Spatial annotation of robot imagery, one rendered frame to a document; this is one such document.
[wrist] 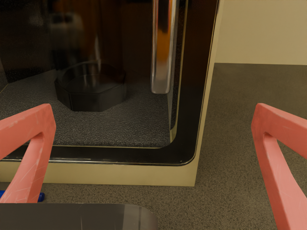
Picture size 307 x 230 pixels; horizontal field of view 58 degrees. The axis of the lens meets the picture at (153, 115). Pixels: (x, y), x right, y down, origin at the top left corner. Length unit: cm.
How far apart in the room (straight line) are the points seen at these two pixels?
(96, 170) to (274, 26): 56
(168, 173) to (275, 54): 52
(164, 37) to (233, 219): 24
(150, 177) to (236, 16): 48
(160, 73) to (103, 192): 21
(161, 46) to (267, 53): 61
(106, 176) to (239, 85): 38
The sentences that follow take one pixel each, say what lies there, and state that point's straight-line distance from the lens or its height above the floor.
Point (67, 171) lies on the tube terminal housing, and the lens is 38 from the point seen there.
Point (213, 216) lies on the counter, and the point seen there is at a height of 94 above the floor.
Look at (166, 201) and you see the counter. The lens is 37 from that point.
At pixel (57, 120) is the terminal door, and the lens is 31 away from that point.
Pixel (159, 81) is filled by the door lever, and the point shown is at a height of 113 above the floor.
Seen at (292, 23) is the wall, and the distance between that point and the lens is 78.
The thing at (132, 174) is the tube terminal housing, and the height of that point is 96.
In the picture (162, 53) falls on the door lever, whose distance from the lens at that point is 20.
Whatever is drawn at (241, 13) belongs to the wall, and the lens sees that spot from 73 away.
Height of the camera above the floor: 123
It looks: 35 degrees down
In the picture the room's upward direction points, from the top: 2 degrees clockwise
